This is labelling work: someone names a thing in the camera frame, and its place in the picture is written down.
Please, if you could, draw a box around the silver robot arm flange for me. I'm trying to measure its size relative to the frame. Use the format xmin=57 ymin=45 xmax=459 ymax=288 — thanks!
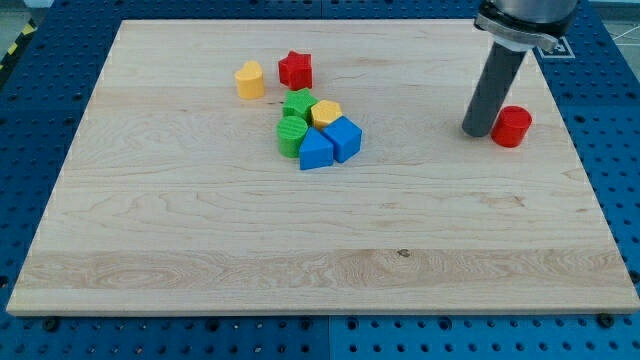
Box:
xmin=474 ymin=0 xmax=578 ymax=52

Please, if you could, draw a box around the green star block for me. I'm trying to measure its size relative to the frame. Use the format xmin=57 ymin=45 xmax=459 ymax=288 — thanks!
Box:
xmin=282 ymin=88 xmax=318 ymax=124

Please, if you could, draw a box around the red star block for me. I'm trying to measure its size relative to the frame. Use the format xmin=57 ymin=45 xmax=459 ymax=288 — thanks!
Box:
xmin=278 ymin=50 xmax=313 ymax=90

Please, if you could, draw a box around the blue triangle block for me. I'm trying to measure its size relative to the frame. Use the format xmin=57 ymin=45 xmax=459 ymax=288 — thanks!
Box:
xmin=299 ymin=128 xmax=334 ymax=170

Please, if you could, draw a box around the blue cube block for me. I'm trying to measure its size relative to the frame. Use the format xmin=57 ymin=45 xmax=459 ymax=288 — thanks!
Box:
xmin=322 ymin=116 xmax=362 ymax=163

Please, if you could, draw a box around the green cylinder block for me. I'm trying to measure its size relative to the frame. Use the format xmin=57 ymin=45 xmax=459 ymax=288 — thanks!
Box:
xmin=276 ymin=116 xmax=308 ymax=158

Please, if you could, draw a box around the yellow pentagon block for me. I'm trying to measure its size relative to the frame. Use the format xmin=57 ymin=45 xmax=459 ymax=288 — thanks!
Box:
xmin=311 ymin=100 xmax=343 ymax=130

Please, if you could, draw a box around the yellow heart block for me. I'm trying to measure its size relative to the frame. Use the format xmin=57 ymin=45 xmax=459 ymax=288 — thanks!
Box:
xmin=234 ymin=60 xmax=265 ymax=100

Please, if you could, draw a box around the wooden board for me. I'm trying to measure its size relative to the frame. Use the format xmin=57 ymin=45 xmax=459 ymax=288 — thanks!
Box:
xmin=7 ymin=20 xmax=639 ymax=316

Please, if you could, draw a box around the red cylinder block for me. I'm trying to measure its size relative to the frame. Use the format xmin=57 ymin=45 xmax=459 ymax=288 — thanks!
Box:
xmin=491 ymin=106 xmax=533 ymax=148

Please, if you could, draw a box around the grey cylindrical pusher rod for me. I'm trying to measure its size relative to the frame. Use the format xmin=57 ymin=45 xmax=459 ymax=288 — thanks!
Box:
xmin=461 ymin=42 xmax=525 ymax=137

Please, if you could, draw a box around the white fiducial marker tag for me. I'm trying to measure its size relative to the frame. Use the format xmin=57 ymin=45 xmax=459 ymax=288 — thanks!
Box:
xmin=536 ymin=36 xmax=575 ymax=59

